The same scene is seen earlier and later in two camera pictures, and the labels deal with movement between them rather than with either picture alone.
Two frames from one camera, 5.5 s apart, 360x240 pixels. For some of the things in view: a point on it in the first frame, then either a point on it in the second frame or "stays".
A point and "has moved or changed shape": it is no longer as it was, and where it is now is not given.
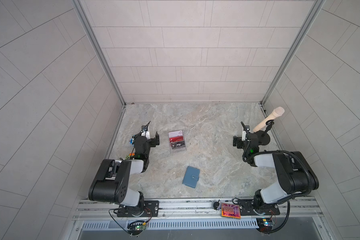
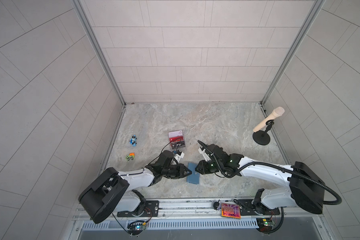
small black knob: [216, 204] stays
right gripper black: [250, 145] → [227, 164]
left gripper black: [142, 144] → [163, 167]
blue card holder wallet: [191, 176] has moved or changed shape
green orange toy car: [128, 157] stays
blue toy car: [132, 141] stays
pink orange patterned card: [230, 210] stays
